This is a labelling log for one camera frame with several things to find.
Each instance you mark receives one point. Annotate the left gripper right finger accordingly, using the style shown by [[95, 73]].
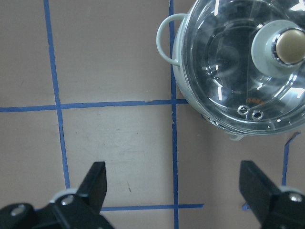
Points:
[[275, 207]]

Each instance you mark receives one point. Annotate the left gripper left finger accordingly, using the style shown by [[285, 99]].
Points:
[[70, 209]]

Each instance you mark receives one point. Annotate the glass pot lid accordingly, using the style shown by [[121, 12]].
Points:
[[245, 64]]

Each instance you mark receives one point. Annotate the pale green electric pot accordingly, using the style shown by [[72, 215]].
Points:
[[181, 71]]

